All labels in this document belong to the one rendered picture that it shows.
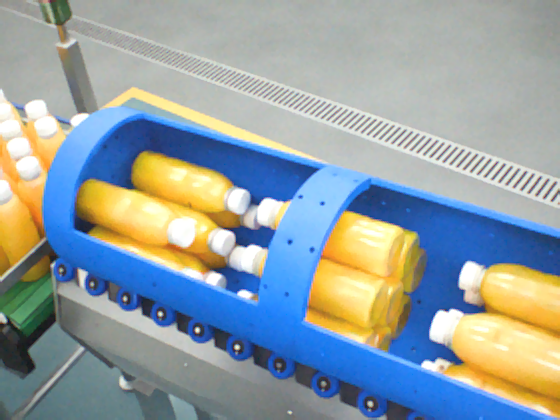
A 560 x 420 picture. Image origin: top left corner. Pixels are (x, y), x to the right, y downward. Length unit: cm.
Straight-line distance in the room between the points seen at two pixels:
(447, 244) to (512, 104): 228
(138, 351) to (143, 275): 26
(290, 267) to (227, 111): 250
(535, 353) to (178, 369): 61
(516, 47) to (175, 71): 167
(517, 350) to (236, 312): 37
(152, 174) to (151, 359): 32
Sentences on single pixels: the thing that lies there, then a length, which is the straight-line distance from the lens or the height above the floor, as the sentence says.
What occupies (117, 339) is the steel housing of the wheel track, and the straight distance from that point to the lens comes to 135.
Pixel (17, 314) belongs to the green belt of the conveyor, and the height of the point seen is 90.
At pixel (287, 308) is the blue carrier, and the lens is 96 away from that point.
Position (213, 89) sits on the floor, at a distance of 358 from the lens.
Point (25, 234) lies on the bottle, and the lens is 139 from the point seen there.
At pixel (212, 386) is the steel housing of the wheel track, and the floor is 86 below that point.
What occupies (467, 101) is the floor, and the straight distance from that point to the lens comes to 338.
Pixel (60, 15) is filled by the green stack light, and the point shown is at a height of 118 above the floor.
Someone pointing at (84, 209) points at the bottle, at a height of 113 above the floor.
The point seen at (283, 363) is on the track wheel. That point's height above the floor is 97.
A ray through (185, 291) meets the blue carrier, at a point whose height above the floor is 111.
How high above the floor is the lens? 186
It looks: 41 degrees down
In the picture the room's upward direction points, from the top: 8 degrees counter-clockwise
